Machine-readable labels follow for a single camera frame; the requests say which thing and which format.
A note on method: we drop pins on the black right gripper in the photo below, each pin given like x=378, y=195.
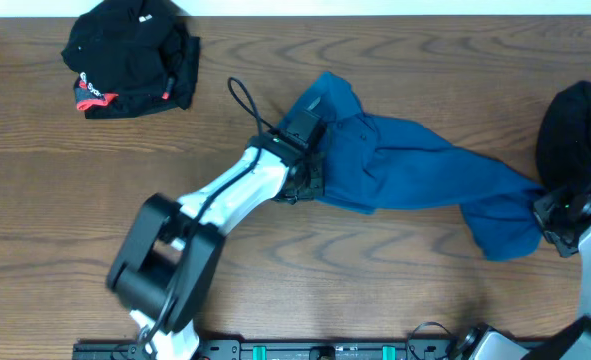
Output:
x=543, y=209

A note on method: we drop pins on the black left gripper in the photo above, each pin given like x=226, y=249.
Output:
x=317, y=188

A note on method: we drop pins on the blue polo shirt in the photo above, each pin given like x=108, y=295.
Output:
x=372, y=162

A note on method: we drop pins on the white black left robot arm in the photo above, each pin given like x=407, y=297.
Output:
x=166, y=264

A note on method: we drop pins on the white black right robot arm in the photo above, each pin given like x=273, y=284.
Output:
x=572, y=342

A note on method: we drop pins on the black garment at right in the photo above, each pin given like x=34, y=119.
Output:
x=563, y=150

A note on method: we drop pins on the black folded garment red trim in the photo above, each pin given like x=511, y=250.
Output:
x=133, y=58

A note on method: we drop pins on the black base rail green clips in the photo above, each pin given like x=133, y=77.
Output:
x=417, y=346

